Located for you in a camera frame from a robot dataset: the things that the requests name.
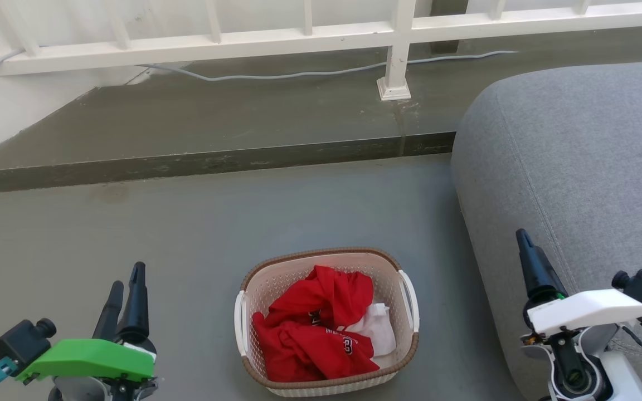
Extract red Bulls jersey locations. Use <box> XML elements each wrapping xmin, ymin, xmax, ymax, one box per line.
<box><xmin>252</xmin><ymin>265</ymin><xmax>381</xmax><ymax>383</ymax></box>

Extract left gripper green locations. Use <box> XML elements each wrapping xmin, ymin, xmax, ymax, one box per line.
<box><xmin>16</xmin><ymin>262</ymin><xmax>157</xmax><ymax>399</ymax></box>

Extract cream laundry basket brown rim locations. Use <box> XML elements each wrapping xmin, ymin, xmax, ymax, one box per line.
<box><xmin>234</xmin><ymin>247</ymin><xmax>420</xmax><ymax>398</ymax></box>

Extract white railing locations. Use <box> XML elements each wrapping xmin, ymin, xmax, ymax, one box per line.
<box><xmin>0</xmin><ymin>0</ymin><xmax>642</xmax><ymax>101</ymax></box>

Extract grey floor cable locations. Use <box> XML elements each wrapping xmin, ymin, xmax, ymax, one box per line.
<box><xmin>0</xmin><ymin>49</ymin><xmax>520</xmax><ymax>101</ymax></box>

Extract white garment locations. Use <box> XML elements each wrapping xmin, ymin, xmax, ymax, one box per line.
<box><xmin>349</xmin><ymin>302</ymin><xmax>397</xmax><ymax>358</ymax></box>

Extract grey fabric sofa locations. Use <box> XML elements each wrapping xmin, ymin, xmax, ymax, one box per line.
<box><xmin>450</xmin><ymin>59</ymin><xmax>642</xmax><ymax>401</ymax></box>

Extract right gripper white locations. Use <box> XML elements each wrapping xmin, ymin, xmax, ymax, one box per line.
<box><xmin>515</xmin><ymin>228</ymin><xmax>642</xmax><ymax>337</ymax></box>

